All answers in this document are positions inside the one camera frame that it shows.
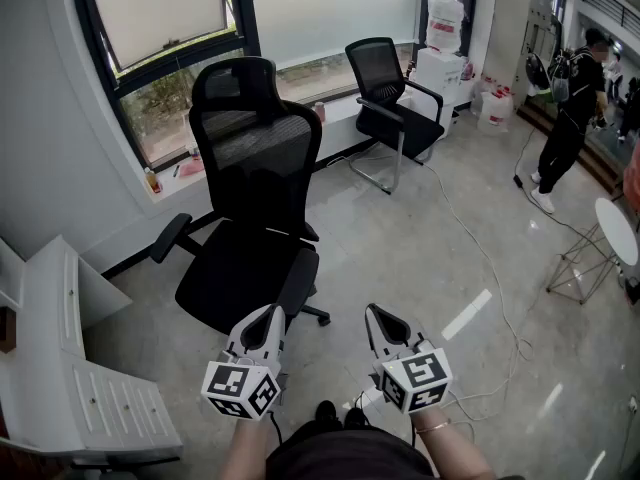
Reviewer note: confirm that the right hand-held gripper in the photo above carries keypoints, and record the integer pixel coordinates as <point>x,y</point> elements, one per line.
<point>417,375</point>

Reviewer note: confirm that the orange drink bottle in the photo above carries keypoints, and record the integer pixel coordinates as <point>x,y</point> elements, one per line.
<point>153,182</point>

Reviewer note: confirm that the clear water jug red label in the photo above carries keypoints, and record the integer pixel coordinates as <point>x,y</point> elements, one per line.
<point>495,113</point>
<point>495,82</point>
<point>444,23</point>

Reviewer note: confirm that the black mesh office chair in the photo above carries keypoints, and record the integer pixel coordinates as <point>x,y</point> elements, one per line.
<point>260,268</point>

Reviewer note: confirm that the person's black clothing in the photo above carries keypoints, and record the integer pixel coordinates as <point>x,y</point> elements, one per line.
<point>345,455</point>

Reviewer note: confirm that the white water dispenser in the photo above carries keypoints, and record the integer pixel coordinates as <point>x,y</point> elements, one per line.
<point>440,75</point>

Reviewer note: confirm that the person's left black shoe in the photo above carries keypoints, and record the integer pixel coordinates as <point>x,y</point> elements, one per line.
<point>326,415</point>

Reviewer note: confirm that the black round fan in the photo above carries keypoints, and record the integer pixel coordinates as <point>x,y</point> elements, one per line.
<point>536,70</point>

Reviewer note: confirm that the white desk with hutch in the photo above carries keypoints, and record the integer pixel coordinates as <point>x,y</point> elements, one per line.
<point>100,408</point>

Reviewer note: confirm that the pink notebook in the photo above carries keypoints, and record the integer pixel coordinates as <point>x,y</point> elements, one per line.
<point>192,168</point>

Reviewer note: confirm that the person's black shoe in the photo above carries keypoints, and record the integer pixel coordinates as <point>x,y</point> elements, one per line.
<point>326,415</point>
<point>356,418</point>

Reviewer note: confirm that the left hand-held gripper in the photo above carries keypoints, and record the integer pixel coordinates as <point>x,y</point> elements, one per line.
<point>235,385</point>

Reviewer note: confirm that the person's right forearm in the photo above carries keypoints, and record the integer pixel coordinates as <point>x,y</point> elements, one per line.
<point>452,453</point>

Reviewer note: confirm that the clear cup with lid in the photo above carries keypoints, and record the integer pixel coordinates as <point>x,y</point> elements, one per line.
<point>192,150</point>

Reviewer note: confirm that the person's left forearm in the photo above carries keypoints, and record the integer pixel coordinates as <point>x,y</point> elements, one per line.
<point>247,448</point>

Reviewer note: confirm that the person's right black shoe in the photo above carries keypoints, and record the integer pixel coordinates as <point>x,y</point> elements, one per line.
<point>356,418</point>

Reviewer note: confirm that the black visitor chair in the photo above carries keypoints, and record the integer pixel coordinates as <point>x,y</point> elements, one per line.
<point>400,130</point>

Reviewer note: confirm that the black window frame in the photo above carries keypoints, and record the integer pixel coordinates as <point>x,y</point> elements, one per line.
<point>245,18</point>

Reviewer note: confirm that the pink cup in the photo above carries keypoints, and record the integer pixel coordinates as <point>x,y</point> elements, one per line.
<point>320,113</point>

